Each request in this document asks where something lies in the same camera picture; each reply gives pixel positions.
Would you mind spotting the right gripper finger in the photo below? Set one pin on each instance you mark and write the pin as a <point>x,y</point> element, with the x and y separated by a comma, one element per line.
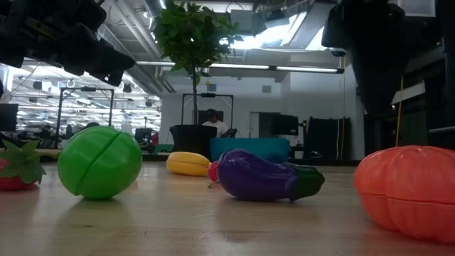
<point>378,99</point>

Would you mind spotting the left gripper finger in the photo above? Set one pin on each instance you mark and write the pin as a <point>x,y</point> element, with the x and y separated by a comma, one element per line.
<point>117,60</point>
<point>113,80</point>

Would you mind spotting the orange toy pumpkin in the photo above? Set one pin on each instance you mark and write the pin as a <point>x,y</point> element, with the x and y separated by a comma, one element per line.
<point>409,192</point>

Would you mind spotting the yellow toy banana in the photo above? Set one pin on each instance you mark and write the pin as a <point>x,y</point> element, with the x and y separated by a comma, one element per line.
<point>188,164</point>

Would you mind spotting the purple toy eggplant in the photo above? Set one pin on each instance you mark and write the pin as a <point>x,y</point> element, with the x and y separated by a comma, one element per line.
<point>256,176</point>

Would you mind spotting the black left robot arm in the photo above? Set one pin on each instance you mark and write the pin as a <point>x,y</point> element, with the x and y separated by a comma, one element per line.
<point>17,28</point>

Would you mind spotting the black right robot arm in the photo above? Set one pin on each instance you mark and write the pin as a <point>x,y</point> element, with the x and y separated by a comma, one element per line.
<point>362,21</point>

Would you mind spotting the blue plastic tupperware container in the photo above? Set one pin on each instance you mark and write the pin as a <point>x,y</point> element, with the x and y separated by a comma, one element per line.
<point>256,145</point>

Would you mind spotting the person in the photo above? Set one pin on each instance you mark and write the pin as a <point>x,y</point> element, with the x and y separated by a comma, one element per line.
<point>215,124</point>
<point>91,125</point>

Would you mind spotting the black partition panel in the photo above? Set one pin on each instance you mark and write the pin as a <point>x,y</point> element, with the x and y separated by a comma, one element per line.
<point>327,138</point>

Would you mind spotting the green plant in black pot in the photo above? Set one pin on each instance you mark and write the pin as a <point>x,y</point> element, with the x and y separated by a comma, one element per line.
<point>192,35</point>

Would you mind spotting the round green toy fruit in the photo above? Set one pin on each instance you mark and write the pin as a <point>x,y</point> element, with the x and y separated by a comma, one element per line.
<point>99,163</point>

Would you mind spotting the black monitor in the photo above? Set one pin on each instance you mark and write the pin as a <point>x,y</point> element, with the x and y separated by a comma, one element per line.
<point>8,117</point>
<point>284,124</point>

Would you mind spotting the red strawberry with green leaves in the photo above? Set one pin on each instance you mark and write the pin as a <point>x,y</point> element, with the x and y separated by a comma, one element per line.
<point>21,163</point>

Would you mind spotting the long ceiling light strip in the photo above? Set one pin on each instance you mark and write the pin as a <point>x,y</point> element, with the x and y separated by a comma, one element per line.
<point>241,66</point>

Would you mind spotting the small pink toy fruit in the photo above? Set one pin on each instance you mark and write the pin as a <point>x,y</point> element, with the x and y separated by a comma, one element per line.
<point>3,164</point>

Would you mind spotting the red toy cherry with stem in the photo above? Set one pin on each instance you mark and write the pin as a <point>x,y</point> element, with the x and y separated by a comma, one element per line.
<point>212,171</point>

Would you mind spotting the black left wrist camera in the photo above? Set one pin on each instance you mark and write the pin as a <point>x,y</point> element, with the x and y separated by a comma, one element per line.
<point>87,14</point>

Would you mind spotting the grey dome ceiling camera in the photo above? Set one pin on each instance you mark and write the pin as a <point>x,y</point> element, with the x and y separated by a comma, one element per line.
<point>338,52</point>

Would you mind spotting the black gantry frame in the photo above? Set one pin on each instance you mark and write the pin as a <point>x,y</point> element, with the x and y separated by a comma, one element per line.
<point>208,95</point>
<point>58,117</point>

